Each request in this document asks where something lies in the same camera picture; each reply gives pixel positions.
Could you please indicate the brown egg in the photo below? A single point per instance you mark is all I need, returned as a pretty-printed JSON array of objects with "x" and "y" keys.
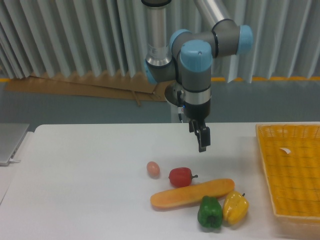
[{"x": 153, "y": 169}]

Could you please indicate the long orange bread loaf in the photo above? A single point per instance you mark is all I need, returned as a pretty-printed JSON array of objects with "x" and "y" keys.
[{"x": 191, "y": 195}]

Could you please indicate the white paper scrap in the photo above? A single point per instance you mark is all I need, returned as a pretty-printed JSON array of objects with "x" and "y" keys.
[{"x": 285, "y": 150}]

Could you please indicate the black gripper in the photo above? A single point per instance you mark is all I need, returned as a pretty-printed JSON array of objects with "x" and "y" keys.
[{"x": 199, "y": 112}]

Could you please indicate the yellow bell pepper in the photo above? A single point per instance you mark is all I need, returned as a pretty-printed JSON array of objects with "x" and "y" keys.
[{"x": 235, "y": 207}]

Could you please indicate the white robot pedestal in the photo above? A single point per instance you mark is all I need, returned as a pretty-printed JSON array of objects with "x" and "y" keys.
[{"x": 176, "y": 96}]

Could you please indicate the silver laptop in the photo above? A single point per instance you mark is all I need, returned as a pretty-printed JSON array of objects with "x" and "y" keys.
[{"x": 11, "y": 137}]

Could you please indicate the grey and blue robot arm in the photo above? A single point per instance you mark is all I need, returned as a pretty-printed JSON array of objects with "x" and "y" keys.
[{"x": 185, "y": 59}]

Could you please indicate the brown cardboard sheet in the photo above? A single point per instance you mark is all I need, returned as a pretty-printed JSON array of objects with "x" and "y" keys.
[{"x": 55, "y": 87}]

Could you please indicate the red bell pepper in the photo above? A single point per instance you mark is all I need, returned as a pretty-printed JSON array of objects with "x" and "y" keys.
[{"x": 181, "y": 177}]

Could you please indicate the green bell pepper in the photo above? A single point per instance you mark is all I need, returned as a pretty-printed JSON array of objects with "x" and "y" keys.
[{"x": 210, "y": 213}]

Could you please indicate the yellow woven basket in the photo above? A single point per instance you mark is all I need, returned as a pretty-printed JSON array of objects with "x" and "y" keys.
[{"x": 293, "y": 180}]

